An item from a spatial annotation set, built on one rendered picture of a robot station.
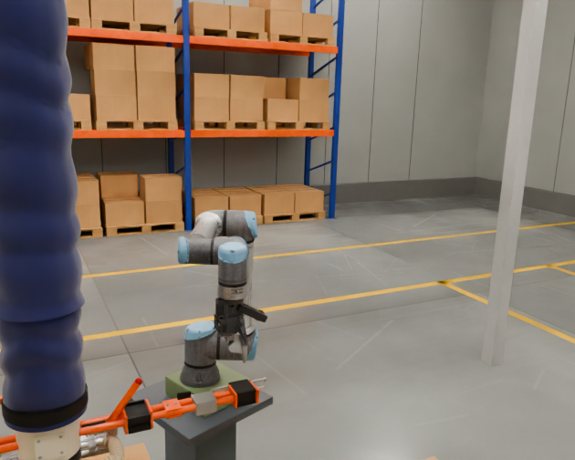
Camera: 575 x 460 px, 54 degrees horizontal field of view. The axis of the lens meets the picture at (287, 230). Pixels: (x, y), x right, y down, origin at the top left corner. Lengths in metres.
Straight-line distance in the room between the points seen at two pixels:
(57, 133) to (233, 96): 7.86
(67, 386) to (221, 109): 7.82
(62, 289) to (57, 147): 0.36
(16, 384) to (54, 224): 0.45
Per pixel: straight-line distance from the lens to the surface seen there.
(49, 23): 1.50
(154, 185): 9.02
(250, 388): 1.94
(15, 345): 1.63
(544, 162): 12.94
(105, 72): 8.78
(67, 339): 1.64
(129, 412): 1.86
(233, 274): 1.73
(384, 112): 12.33
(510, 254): 4.86
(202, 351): 2.67
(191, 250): 1.85
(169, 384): 2.83
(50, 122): 1.48
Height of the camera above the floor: 2.17
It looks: 14 degrees down
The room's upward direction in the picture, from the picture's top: 2 degrees clockwise
